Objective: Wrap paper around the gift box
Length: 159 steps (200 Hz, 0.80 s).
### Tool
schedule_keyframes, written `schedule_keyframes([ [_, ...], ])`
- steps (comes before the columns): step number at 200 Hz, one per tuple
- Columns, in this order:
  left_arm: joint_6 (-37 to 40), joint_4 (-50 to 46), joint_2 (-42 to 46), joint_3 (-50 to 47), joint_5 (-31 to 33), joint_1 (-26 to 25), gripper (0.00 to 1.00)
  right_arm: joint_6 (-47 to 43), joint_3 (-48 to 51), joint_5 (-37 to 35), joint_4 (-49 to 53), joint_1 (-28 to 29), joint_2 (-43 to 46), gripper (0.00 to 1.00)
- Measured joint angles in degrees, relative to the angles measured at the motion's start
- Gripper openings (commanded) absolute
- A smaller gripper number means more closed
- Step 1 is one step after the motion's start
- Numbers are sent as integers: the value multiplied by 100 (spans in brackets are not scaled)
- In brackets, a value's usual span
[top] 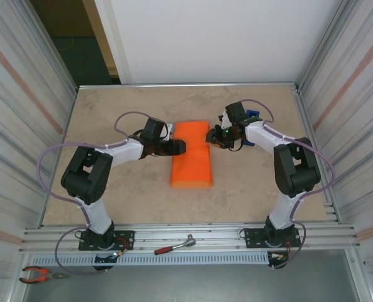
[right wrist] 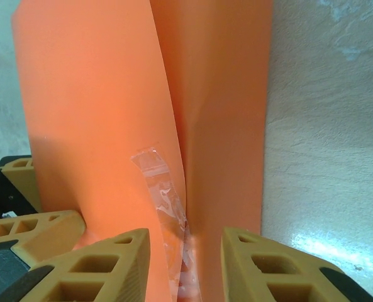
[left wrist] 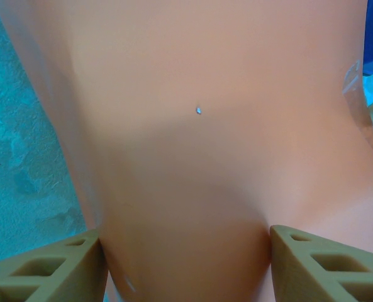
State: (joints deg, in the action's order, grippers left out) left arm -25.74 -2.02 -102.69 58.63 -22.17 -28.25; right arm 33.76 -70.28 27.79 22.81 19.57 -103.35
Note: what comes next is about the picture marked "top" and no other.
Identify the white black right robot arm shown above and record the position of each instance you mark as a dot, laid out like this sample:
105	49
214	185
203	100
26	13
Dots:
296	166

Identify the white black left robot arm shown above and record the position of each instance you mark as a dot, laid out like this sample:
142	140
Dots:
88	176

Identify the blue tape dispenser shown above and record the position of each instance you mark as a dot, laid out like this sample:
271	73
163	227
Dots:
253	112

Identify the yellow power connector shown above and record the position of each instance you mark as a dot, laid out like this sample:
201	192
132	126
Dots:
280	256
119	253

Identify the grey metal shelf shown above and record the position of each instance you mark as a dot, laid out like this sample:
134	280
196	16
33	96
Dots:
189	283

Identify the aluminium back rail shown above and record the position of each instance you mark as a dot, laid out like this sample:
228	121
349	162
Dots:
189	85

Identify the aluminium front rail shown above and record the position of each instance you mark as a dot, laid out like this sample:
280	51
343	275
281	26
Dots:
205	229

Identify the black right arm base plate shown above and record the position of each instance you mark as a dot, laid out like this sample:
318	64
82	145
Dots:
252	236

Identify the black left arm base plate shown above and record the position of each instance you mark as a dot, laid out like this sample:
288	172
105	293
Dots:
124	236

